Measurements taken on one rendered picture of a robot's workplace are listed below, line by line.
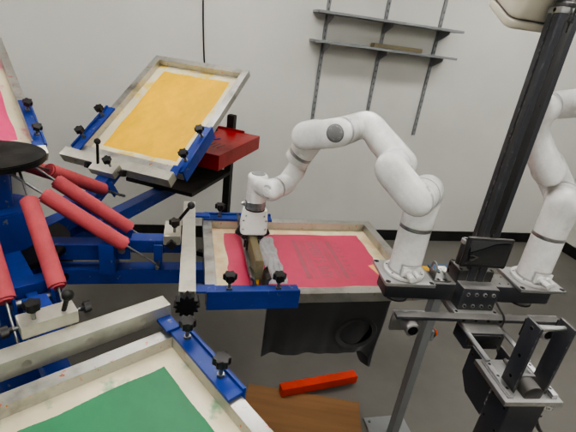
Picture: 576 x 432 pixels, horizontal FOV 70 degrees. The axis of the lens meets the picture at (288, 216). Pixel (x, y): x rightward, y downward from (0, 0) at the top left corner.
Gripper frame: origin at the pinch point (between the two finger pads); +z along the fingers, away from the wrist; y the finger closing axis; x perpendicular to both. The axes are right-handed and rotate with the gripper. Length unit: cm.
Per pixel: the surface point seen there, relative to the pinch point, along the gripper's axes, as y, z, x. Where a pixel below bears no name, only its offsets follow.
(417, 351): 76, 45, -14
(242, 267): -3.8, 6.0, -7.4
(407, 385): 77, 65, -14
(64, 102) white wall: -115, -8, 200
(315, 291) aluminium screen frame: 18.3, 2.4, -28.3
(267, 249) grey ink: 7.6, 5.3, 5.8
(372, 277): 45.7, 5.9, -14.4
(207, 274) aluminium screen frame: -16.8, 2.6, -17.4
